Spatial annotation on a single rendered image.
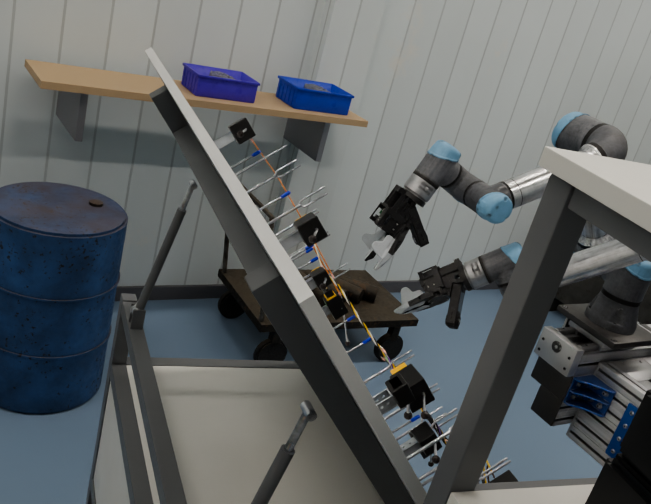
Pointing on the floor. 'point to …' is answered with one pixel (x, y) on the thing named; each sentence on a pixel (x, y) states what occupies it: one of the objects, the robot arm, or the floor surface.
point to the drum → (50, 293)
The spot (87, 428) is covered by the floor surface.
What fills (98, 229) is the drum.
